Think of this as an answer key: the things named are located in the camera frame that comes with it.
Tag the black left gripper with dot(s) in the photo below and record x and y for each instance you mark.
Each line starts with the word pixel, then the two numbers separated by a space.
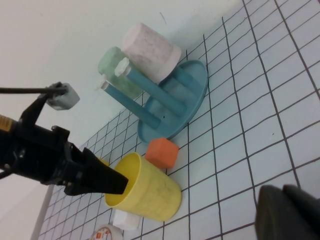
pixel 40 155

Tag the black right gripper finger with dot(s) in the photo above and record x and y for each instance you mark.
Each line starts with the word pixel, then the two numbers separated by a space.
pixel 287 215

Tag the yellow plastic cup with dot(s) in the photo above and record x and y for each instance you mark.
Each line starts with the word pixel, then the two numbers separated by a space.
pixel 155 195

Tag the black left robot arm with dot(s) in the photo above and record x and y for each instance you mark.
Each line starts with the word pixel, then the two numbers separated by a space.
pixel 5 140

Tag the pale green plastic cup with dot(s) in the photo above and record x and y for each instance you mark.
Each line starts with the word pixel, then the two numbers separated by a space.
pixel 110 62

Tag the blue cup stand with pegs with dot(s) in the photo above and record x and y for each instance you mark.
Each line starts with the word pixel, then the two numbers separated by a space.
pixel 190 100

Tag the pale pink plastic cup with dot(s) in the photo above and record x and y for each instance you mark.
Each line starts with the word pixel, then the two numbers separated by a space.
pixel 150 50

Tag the white foam cube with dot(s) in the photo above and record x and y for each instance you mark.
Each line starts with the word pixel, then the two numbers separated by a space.
pixel 125 221

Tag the white adhesive tape roll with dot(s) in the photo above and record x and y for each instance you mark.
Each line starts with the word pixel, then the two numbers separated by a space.
pixel 106 233

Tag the orange foam cube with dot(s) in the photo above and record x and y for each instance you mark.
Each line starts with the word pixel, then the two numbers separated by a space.
pixel 161 152

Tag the grey checked tablecloth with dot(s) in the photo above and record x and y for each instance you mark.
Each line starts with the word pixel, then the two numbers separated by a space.
pixel 250 125

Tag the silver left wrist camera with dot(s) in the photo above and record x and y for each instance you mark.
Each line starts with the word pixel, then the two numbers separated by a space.
pixel 65 100

